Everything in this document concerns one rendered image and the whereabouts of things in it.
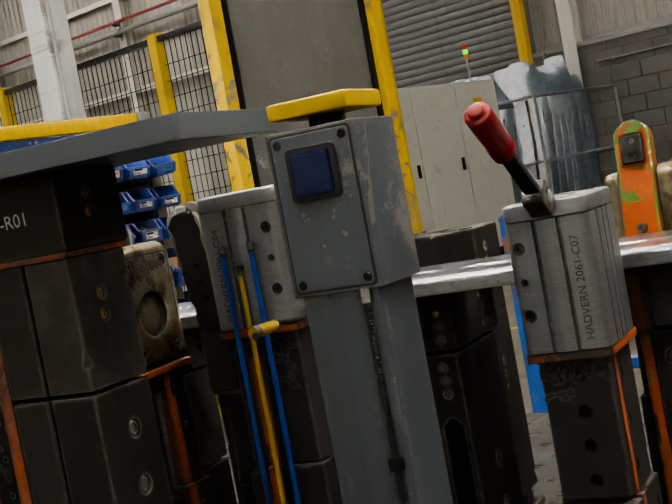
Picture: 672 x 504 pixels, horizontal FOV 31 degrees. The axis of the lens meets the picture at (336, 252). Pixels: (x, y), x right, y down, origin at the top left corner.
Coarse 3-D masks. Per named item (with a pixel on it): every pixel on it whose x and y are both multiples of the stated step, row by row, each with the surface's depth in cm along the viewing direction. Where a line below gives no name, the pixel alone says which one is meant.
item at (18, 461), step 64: (0, 192) 90; (64, 192) 89; (0, 256) 91; (64, 256) 89; (0, 320) 92; (64, 320) 90; (128, 320) 95; (0, 384) 93; (64, 384) 91; (128, 384) 93; (64, 448) 91; (128, 448) 92
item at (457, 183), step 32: (416, 96) 1282; (448, 96) 1324; (480, 96) 1368; (416, 128) 1277; (448, 128) 1318; (416, 160) 1272; (448, 160) 1312; (480, 160) 1355; (416, 192) 1266; (448, 192) 1306; (480, 192) 1349; (512, 192) 1395; (448, 224) 1301
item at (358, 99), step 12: (312, 96) 79; (324, 96) 79; (336, 96) 78; (348, 96) 79; (360, 96) 80; (372, 96) 82; (276, 108) 80; (288, 108) 80; (300, 108) 80; (312, 108) 79; (324, 108) 79; (336, 108) 79; (348, 108) 80; (360, 108) 83; (276, 120) 81; (288, 120) 81; (300, 120) 84; (312, 120) 81; (324, 120) 81; (336, 120) 81
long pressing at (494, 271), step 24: (624, 240) 112; (648, 240) 107; (456, 264) 120; (480, 264) 116; (504, 264) 110; (624, 264) 99; (648, 264) 98; (432, 288) 107; (456, 288) 106; (480, 288) 105; (192, 312) 118
